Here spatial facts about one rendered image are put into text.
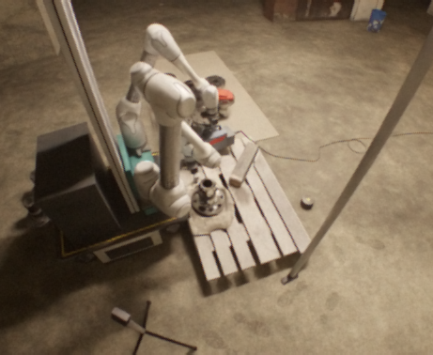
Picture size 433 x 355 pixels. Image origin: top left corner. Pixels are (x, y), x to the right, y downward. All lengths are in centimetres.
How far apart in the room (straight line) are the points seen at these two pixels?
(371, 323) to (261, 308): 78
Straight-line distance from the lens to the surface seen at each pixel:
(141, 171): 149
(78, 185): 152
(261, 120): 305
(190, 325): 194
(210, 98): 199
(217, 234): 198
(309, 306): 206
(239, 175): 218
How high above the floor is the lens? 191
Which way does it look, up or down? 51 degrees down
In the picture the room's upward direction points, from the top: straight up
